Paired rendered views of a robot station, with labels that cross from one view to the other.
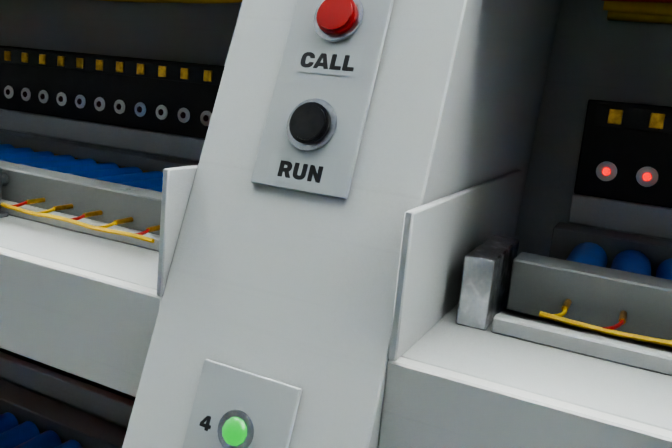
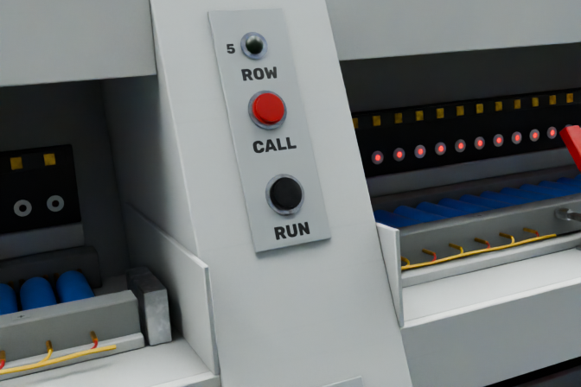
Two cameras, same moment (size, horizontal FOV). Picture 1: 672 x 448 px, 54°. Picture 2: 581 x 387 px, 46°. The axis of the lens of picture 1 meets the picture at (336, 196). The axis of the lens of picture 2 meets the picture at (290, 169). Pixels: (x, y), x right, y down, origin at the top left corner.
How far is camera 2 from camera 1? 0.26 m
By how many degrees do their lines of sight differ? 47
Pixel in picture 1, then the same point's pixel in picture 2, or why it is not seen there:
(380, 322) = (386, 307)
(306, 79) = (264, 161)
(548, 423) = (484, 316)
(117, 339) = not seen: outside the picture
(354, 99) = (306, 168)
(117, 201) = (24, 332)
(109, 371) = not seen: outside the picture
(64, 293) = not seen: outside the picture
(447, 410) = (437, 339)
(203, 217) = (226, 295)
